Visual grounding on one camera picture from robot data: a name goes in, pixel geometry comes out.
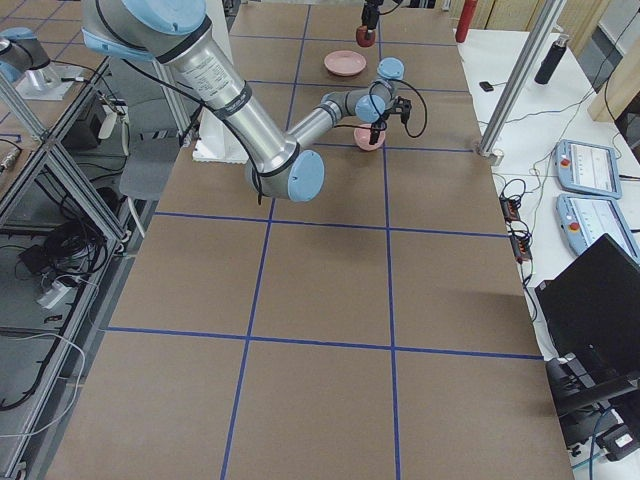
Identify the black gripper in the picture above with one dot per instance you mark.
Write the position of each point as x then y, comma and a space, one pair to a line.
381, 118
370, 11

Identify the red apple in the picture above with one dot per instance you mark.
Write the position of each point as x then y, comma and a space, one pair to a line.
365, 37

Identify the pink bowl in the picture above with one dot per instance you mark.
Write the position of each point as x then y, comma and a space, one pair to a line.
367, 138

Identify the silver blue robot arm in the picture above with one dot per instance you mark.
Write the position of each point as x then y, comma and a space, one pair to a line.
178, 34

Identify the pink plate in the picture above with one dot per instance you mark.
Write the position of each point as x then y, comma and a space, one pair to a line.
345, 63

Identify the red cylinder bottle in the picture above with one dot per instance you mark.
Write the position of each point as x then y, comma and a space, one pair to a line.
465, 20

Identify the small black square device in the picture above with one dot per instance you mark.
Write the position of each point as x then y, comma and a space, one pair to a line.
486, 86

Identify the orange black usb hub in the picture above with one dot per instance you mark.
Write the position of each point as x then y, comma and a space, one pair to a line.
510, 209

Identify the black water bottle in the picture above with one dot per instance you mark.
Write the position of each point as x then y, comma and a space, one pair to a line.
552, 59

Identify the far teach pendant tablet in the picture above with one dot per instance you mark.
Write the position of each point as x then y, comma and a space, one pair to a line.
587, 168

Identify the teach pendant tablet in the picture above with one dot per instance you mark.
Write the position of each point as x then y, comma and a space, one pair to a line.
587, 168
584, 219

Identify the near teach pendant tablet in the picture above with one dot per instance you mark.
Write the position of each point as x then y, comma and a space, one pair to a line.
584, 219

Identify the black laptop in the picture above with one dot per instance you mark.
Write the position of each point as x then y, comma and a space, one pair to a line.
591, 308

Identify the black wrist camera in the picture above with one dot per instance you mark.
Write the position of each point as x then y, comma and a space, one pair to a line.
402, 107

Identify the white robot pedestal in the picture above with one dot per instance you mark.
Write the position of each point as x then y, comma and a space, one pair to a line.
216, 143

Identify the aluminium frame post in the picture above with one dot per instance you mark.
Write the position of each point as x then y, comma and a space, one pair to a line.
529, 53

